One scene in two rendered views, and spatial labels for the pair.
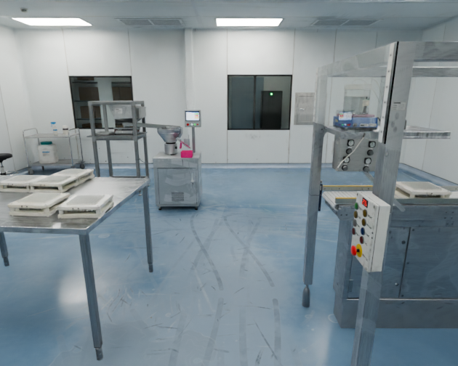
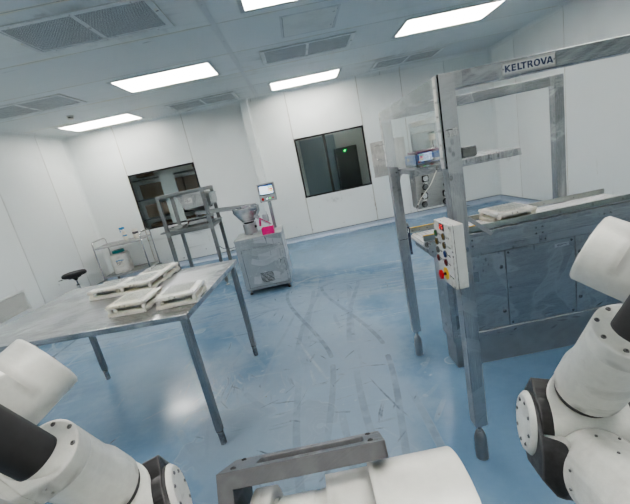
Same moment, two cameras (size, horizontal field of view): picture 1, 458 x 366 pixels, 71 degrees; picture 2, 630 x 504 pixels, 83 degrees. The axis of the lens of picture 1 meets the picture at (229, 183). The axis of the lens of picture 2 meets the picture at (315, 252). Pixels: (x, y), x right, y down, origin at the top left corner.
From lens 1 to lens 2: 0.26 m
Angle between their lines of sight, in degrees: 1
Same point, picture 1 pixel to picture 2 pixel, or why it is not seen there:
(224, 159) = (309, 229)
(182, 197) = (273, 276)
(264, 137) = (347, 197)
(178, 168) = (262, 246)
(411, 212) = (501, 234)
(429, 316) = (545, 337)
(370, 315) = (472, 334)
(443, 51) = (479, 75)
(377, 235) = (457, 253)
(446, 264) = (550, 280)
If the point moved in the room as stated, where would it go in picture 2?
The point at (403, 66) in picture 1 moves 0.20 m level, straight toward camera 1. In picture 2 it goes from (446, 96) to (440, 91)
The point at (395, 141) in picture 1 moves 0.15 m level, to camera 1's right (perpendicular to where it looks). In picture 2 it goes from (456, 165) to (494, 157)
